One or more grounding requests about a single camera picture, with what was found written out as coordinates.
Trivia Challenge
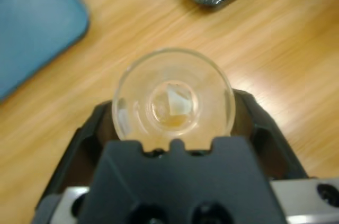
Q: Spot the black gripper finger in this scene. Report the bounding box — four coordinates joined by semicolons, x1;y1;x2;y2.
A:
229;88;310;182
33;99;124;223

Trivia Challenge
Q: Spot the clear glass cup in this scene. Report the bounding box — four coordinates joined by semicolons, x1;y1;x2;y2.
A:
111;47;236;147

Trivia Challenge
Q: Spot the teal rectangular plastic tray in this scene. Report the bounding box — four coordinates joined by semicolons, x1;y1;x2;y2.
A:
0;0;90;103

